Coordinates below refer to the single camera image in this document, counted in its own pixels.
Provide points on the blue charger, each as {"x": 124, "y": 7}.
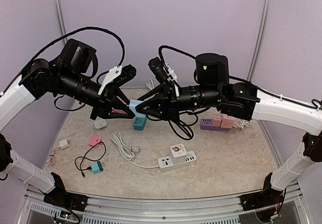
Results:
{"x": 133, "y": 104}

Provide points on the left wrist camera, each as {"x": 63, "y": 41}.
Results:
{"x": 118, "y": 75}

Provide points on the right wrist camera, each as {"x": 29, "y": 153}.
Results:
{"x": 164, "y": 74}

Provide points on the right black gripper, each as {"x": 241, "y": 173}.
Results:
{"x": 166, "y": 101}

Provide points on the purple power strip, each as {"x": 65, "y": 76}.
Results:
{"x": 206, "y": 124}

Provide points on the white power strip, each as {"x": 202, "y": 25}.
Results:
{"x": 166, "y": 164}

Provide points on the aluminium post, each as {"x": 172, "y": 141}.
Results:
{"x": 259, "y": 39}
{"x": 59, "y": 16}

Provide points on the aluminium front rail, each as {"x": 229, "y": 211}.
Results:
{"x": 219, "y": 209}

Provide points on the small white charger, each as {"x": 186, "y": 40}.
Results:
{"x": 63, "y": 144}

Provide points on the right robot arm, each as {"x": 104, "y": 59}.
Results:
{"x": 240, "y": 99}

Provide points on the teal power strip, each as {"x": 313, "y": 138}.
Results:
{"x": 139, "y": 123}

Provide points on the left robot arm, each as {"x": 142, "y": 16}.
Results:
{"x": 64, "y": 75}

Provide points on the teal charger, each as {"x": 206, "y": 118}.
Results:
{"x": 97, "y": 167}

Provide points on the pink triangular power strip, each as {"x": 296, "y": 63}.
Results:
{"x": 121, "y": 108}

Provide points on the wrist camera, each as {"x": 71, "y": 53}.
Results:
{"x": 118, "y": 75}
{"x": 164, "y": 74}

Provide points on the left aluminium post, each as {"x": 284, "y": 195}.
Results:
{"x": 59, "y": 16}

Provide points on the beige pink charger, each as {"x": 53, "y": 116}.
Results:
{"x": 217, "y": 121}

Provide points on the white square adapter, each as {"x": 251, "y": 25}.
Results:
{"x": 100, "y": 124}

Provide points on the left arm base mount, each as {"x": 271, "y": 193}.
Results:
{"x": 69, "y": 201}

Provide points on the pink cube socket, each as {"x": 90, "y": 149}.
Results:
{"x": 227, "y": 121}

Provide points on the right aluminium post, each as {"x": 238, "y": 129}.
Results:
{"x": 259, "y": 39}

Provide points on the white cube socket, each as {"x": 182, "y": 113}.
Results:
{"x": 178, "y": 153}

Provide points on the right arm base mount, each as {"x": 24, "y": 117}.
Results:
{"x": 261, "y": 199}

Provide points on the pink square adapter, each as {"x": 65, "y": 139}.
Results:
{"x": 94, "y": 140}

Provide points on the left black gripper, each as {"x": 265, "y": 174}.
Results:
{"x": 106, "y": 99}

